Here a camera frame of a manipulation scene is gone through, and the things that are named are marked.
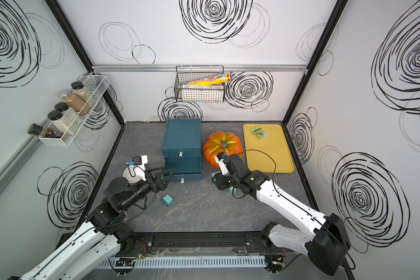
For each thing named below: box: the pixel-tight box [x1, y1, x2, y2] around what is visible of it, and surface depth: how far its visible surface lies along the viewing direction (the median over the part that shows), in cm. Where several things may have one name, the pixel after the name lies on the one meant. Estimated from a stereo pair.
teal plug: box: [162, 193, 174, 206], surface depth 86 cm
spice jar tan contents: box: [71, 81, 96, 106], surface depth 77 cm
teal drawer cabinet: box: [161, 119, 203, 182], surface depth 85 cm
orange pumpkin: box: [202, 130, 244, 169], surface depth 95 cm
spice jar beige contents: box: [54, 102, 83, 124], surface depth 69 cm
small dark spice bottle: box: [27, 123, 69, 142], surface depth 63 cm
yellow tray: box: [242, 123, 295, 174], surface depth 112 cm
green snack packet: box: [249, 125, 269, 139], surface depth 118 cm
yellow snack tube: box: [180, 72, 233, 86], surface depth 89 cm
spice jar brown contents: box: [58, 89, 91, 116], surface depth 74 cm
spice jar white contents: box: [47, 110, 79, 136], surface depth 67 cm
